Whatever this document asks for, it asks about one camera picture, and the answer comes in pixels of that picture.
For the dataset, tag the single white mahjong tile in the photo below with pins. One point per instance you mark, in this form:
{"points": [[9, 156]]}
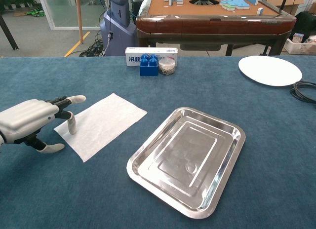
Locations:
{"points": [[260, 11]]}

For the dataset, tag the brown mahjong table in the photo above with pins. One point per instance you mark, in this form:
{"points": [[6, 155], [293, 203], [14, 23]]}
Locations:
{"points": [[209, 25]]}

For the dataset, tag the green potted plants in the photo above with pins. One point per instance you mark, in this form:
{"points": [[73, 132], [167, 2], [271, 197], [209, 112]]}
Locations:
{"points": [[17, 0]]}

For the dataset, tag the wooden pole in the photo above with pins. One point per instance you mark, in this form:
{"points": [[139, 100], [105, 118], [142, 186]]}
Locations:
{"points": [[79, 16]]}

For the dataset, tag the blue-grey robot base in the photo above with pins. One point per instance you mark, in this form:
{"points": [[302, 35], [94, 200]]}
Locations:
{"points": [[118, 29]]}

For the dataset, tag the blue mahjong tile pile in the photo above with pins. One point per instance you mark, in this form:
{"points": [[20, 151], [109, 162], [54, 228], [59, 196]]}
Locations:
{"points": [[234, 2]]}

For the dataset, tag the cardboard boxes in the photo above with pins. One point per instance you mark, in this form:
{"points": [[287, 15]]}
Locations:
{"points": [[293, 0]]}

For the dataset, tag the black office chair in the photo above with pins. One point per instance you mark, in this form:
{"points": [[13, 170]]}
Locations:
{"points": [[306, 24]]}

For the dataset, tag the white toothpaste box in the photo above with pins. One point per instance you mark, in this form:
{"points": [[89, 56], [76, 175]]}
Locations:
{"points": [[133, 57]]}

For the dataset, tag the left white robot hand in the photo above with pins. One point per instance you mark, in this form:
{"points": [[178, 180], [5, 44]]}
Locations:
{"points": [[24, 115]]}

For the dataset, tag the white plastic crate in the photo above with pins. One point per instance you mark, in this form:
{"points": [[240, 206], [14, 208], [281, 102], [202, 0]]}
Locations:
{"points": [[296, 49]]}

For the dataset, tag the white framed glass partition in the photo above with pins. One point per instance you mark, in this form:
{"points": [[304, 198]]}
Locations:
{"points": [[64, 9]]}

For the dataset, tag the white cloth napkin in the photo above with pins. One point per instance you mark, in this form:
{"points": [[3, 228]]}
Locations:
{"points": [[103, 123]]}

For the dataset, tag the small printed carton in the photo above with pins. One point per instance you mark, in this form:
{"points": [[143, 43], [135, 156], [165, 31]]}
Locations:
{"points": [[298, 37]]}

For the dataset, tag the blue felt table cover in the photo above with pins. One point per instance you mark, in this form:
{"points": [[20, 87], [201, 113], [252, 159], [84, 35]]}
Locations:
{"points": [[49, 189]]}

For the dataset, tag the blue building block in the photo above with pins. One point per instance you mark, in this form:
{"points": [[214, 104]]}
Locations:
{"points": [[148, 69]]}

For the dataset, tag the silver metal tray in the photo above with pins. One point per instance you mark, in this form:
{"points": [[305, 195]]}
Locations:
{"points": [[185, 160]]}

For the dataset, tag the clear round clip container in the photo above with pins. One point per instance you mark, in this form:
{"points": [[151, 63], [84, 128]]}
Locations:
{"points": [[167, 67]]}

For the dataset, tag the green item on floor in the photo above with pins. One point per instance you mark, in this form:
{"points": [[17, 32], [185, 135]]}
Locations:
{"points": [[35, 12]]}

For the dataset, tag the white round plate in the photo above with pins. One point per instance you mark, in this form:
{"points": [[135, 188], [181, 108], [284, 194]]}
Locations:
{"points": [[270, 69]]}

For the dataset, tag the black table leg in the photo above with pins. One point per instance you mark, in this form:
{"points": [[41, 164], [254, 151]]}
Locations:
{"points": [[8, 34]]}

